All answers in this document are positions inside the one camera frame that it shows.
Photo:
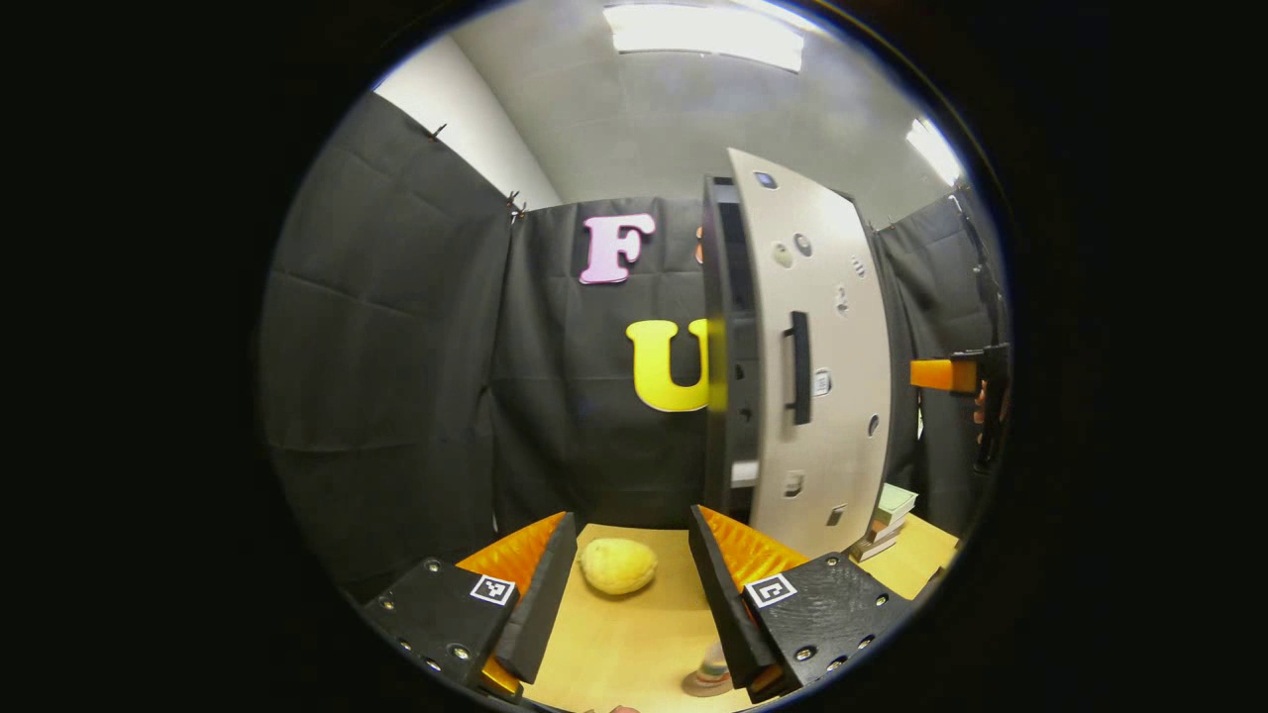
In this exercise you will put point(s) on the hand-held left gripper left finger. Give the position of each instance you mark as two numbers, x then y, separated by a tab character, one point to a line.
545	604

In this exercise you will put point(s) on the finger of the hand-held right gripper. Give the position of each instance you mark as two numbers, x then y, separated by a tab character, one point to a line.
941	376

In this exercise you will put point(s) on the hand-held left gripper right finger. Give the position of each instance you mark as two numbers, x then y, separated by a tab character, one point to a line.
728	614

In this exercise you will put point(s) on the clear plastic bottle red label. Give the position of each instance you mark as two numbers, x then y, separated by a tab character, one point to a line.
715	662

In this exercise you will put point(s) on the brown round coaster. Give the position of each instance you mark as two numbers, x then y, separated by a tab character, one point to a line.
698	689

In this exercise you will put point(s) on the beige cabinet door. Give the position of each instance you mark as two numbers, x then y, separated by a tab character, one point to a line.
842	327

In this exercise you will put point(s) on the dark grey cabinet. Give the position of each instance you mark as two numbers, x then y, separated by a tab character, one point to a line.
738	297

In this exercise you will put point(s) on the yellow round bun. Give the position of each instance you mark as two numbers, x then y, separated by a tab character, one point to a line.
619	566

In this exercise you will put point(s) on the green book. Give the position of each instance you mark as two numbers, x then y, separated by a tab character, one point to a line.
897	498

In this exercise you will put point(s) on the brown book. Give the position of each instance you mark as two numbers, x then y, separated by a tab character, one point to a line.
887	527

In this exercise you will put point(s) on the small ceiling light panel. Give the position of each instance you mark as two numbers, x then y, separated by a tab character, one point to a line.
936	151

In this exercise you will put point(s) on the black backdrop cloth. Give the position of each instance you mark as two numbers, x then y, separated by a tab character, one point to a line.
396	347

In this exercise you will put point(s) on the large ceiling light panel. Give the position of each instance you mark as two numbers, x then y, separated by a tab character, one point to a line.
703	35

